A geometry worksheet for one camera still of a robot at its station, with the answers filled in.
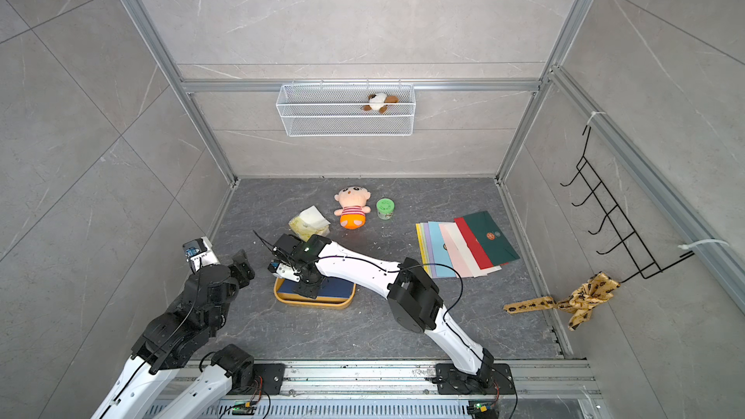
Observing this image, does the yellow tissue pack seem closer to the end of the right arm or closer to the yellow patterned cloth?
the end of the right arm

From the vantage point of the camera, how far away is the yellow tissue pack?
1.02 metres

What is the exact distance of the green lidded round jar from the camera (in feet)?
3.49

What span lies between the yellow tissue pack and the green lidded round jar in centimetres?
19
